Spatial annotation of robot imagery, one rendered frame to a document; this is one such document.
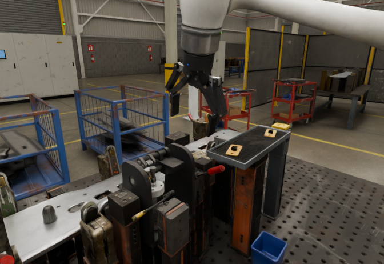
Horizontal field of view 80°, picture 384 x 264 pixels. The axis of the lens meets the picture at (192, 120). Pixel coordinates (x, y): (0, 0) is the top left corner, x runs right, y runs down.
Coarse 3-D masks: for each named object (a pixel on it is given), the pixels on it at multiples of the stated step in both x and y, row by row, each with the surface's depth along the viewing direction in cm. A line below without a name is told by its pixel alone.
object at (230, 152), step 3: (231, 147) 73; (234, 147) 73; (237, 147) 74; (240, 147) 76; (228, 150) 73; (231, 150) 73; (234, 150) 73; (237, 150) 73; (240, 150) 74; (228, 153) 71; (231, 153) 72; (234, 153) 71; (237, 153) 71
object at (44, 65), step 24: (0, 48) 634; (24, 48) 671; (48, 48) 713; (72, 48) 760; (0, 72) 644; (24, 72) 682; (48, 72) 726; (72, 72) 775; (0, 96) 654; (48, 96) 740; (72, 96) 793
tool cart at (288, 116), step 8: (280, 80) 436; (288, 80) 451; (296, 80) 443; (304, 80) 455; (296, 88) 497; (280, 96) 476; (288, 96) 463; (296, 96) 465; (304, 96) 459; (272, 104) 468; (312, 104) 472; (272, 112) 471; (288, 112) 469; (296, 112) 485; (312, 112) 474; (288, 120) 442; (296, 120) 452
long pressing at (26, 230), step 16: (192, 144) 121; (160, 176) 90; (80, 192) 79; (96, 192) 79; (112, 192) 79; (32, 208) 71; (64, 208) 71; (16, 224) 64; (32, 224) 64; (48, 224) 64; (64, 224) 64; (16, 240) 59; (32, 240) 59; (48, 240) 59; (64, 240) 60; (32, 256) 54
